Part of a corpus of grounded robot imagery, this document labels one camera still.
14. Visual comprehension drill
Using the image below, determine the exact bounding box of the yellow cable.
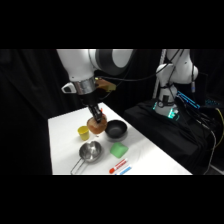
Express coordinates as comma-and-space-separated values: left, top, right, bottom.
213, 107, 224, 149

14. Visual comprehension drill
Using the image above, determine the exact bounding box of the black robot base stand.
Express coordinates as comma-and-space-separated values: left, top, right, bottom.
123, 99, 215, 176

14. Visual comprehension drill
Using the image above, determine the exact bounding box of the blue and white marker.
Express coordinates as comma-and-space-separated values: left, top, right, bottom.
114, 166, 133, 176

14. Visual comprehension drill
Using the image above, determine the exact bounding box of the green base light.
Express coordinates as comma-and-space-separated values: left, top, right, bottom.
152, 101, 181, 122

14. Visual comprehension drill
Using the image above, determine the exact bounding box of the black curtain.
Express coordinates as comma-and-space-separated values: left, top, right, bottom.
0, 49, 224, 176

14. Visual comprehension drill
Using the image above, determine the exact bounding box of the green foam block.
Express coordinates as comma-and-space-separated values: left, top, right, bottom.
109, 141, 130, 159

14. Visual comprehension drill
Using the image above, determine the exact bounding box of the blue light strip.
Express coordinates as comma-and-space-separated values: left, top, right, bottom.
176, 90, 202, 110

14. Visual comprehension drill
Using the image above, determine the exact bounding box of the yellowish wrist camera box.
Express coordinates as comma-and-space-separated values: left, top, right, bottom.
94, 77, 118, 93

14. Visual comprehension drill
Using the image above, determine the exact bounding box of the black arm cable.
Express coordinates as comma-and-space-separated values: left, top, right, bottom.
98, 49, 185, 84

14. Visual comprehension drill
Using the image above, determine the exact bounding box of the steel pot with wire handle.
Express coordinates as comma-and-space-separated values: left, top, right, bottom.
70, 140, 103, 175

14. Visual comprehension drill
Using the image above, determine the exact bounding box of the black bowl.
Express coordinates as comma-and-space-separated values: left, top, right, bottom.
104, 119, 129, 140

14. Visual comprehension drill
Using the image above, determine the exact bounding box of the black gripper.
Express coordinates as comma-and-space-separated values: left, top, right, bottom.
79, 89, 105, 123

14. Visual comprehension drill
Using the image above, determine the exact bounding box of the red and white marker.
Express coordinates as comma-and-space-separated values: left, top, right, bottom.
108, 158, 129, 175

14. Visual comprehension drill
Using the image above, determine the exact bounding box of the yellow plastic cup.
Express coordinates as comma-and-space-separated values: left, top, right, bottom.
77, 125, 91, 142

